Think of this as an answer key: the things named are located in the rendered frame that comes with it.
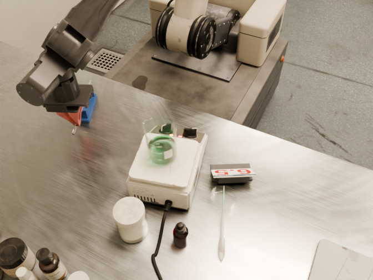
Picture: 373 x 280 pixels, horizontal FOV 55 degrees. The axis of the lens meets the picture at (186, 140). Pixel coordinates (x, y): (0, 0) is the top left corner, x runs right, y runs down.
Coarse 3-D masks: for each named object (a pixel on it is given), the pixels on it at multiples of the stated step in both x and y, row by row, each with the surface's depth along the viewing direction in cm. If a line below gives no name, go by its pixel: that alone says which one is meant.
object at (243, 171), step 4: (216, 172) 78; (220, 172) 78; (224, 172) 78; (228, 172) 78; (232, 172) 78; (236, 172) 78; (240, 172) 78; (244, 172) 78; (248, 172) 77; (252, 172) 77
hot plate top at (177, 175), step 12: (144, 144) 75; (180, 144) 75; (192, 144) 75; (144, 156) 73; (180, 156) 73; (192, 156) 73; (132, 168) 71; (144, 168) 71; (156, 168) 71; (168, 168) 71; (180, 168) 71; (192, 168) 71; (144, 180) 69; (156, 180) 69; (168, 180) 69; (180, 180) 69
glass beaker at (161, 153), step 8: (152, 120) 69; (160, 120) 70; (168, 120) 69; (144, 128) 68; (152, 128) 70; (160, 128) 71; (168, 128) 71; (176, 128) 67; (152, 136) 72; (176, 136) 68; (152, 144) 67; (160, 144) 66; (168, 144) 67; (176, 144) 69; (152, 152) 69; (160, 152) 68; (168, 152) 68; (176, 152) 71; (152, 160) 71; (160, 160) 70; (168, 160) 70
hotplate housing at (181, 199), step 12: (204, 144) 81; (132, 180) 71; (192, 180) 72; (132, 192) 73; (144, 192) 72; (156, 192) 71; (168, 192) 70; (180, 192) 70; (192, 192) 73; (168, 204) 72; (180, 204) 72
